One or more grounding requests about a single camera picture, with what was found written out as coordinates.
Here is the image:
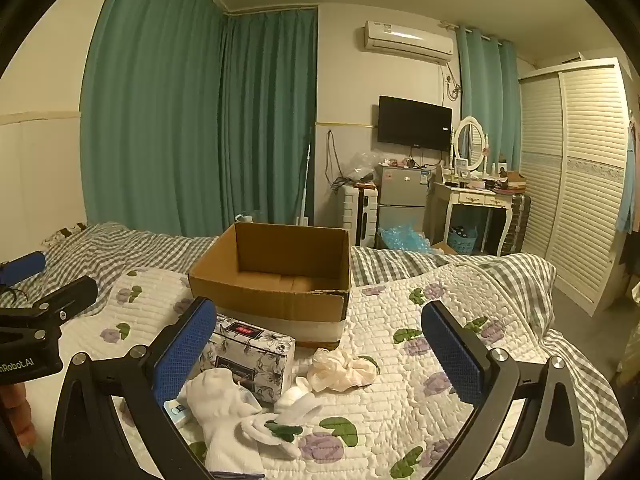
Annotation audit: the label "black wall television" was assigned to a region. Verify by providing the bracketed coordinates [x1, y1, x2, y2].
[377, 95, 453, 152]

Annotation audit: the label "dark suitcase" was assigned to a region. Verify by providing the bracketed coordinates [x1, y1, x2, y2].
[497, 192, 532, 256]

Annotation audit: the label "light green curtain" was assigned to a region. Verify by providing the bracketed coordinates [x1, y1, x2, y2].
[457, 25, 521, 181]

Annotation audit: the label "cardboard box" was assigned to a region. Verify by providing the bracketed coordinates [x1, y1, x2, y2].
[188, 222, 352, 352]

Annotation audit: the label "hanging clothes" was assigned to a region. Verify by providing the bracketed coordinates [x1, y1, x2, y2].
[617, 110, 640, 236]

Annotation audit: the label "person's left hand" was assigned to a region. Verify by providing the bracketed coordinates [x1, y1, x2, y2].
[0, 382, 37, 446]

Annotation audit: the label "air conditioner cable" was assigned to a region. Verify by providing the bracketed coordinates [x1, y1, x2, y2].
[442, 62, 463, 101]

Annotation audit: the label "small white cloth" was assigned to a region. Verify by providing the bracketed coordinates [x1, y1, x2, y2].
[275, 377, 313, 408]

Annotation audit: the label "white air conditioner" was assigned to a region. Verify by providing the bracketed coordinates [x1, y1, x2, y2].
[363, 20, 456, 65]

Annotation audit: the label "black hanging cable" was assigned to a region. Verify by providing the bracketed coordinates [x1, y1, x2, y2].
[325, 130, 351, 191]

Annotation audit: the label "white mop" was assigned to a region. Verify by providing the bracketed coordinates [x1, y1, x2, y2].
[299, 142, 313, 227]

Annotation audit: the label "plain white sock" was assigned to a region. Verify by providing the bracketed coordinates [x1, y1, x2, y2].
[186, 367, 266, 478]

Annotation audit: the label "white suitcase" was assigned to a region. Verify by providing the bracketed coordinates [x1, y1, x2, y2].
[342, 184, 378, 248]

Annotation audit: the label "oval vanity mirror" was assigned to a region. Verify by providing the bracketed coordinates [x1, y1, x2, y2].
[452, 116, 488, 176]

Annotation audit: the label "dark patterned cloth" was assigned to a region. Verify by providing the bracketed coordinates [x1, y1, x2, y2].
[42, 222, 88, 248]

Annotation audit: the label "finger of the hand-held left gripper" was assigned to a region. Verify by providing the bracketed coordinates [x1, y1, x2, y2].
[0, 251, 47, 285]
[0, 276, 99, 342]

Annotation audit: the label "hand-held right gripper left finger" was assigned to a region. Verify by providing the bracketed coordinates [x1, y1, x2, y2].
[51, 296, 221, 480]

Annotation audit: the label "wide green curtain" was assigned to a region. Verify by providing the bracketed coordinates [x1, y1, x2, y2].
[80, 0, 226, 238]

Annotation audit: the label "floral quilted bedspread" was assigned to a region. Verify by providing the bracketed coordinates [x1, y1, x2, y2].
[55, 262, 626, 480]

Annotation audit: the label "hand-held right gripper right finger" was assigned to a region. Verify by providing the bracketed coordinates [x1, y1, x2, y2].
[421, 301, 591, 480]

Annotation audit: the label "clear plastic bag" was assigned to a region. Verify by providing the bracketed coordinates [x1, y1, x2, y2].
[345, 150, 383, 183]

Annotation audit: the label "cream scrunchie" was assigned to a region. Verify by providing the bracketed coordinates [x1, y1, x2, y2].
[305, 347, 381, 393]

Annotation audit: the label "white louvered wardrobe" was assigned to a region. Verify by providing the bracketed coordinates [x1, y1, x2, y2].
[517, 57, 633, 317]

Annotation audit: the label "white dressing table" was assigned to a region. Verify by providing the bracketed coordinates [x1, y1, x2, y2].
[432, 180, 526, 256]

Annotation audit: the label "small blue white packet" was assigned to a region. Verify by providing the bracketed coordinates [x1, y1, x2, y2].
[165, 399, 193, 428]

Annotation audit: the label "white product box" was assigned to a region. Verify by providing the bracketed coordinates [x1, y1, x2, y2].
[200, 314, 297, 405]

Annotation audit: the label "blue plastic basket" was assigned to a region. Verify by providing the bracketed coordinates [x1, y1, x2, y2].
[447, 227, 478, 255]

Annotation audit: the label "small silver fridge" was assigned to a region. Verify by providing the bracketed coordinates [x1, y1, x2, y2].
[375, 165, 433, 250]

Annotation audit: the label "blue plastic bag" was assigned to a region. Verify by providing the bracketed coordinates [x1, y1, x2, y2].
[377, 220, 433, 256]

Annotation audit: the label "narrow green curtain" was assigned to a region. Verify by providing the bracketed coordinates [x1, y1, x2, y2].
[220, 7, 319, 236]

